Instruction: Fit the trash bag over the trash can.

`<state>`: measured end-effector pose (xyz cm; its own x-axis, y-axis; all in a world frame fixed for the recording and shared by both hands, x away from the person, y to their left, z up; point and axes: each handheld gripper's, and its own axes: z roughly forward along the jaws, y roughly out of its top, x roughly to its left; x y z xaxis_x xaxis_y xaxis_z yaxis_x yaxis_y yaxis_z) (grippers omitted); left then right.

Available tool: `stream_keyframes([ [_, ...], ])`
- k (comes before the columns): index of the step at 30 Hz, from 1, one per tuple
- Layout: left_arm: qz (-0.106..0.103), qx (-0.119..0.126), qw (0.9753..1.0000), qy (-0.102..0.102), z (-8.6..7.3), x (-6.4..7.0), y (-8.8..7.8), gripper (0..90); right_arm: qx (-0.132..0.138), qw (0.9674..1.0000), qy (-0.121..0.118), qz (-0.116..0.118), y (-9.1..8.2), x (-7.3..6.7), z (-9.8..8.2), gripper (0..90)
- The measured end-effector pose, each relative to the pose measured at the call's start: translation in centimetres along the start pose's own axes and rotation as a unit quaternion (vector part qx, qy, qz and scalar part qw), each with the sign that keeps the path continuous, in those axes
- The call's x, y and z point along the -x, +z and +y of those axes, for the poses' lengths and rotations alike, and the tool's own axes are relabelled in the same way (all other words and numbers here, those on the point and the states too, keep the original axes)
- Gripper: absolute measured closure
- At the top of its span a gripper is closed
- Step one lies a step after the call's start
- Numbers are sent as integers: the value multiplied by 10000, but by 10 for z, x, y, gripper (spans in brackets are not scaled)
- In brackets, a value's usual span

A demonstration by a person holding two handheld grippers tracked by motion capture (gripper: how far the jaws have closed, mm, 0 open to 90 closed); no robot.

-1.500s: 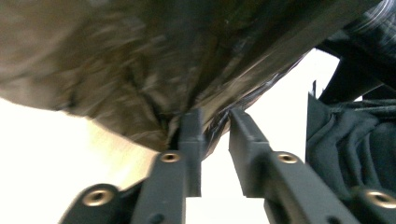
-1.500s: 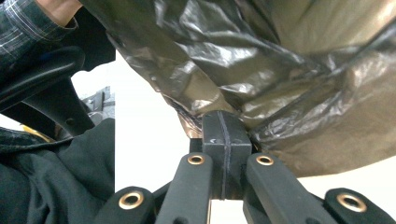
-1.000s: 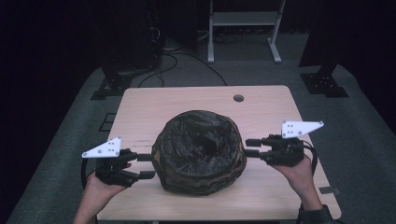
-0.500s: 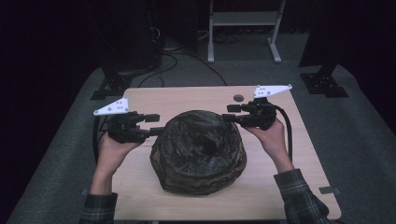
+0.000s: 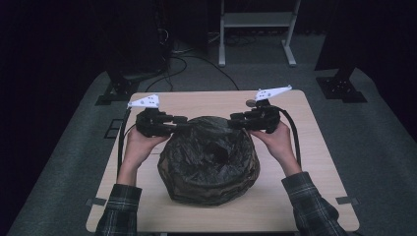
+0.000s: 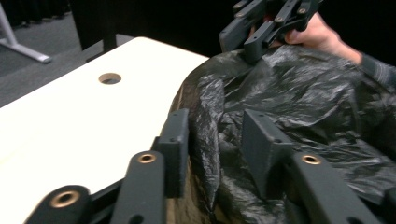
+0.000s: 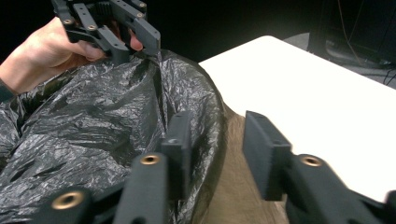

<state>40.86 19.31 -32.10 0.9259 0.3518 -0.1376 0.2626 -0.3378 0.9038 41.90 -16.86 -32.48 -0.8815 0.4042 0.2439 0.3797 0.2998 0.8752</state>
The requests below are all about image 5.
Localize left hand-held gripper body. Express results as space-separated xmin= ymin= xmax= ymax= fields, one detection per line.
xmin=127 ymin=93 xmax=175 ymax=139

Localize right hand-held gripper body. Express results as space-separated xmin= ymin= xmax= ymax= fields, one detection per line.
xmin=244 ymin=84 xmax=294 ymax=135

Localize black plastic garbage bag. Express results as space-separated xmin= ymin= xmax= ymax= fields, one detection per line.
xmin=156 ymin=115 xmax=262 ymax=207

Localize person's left hand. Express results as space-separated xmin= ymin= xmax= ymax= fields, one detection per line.
xmin=120 ymin=126 xmax=170 ymax=172

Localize person's right hand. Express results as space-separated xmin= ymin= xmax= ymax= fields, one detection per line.
xmin=247 ymin=120 xmax=298 ymax=168

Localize black stand base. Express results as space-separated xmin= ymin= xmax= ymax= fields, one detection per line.
xmin=94 ymin=69 xmax=141 ymax=106
xmin=315 ymin=64 xmax=368 ymax=104

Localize dark equipment cabinet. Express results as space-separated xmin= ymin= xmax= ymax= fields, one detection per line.
xmin=106 ymin=0 xmax=172 ymax=76

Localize grey tape strip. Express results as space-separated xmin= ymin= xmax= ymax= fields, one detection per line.
xmin=334 ymin=196 xmax=360 ymax=207
xmin=85 ymin=197 xmax=108 ymax=207

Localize white metal stand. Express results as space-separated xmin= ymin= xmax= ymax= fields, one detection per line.
xmin=217 ymin=0 xmax=302 ymax=68

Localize right hand-held gripper black cable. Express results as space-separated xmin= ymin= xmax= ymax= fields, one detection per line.
xmin=277 ymin=105 xmax=303 ymax=167

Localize black floor cable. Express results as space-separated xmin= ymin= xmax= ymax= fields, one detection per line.
xmin=145 ymin=57 xmax=189 ymax=93
xmin=170 ymin=53 xmax=241 ymax=91

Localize coiled black cables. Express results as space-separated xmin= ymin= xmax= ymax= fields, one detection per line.
xmin=225 ymin=33 xmax=258 ymax=47

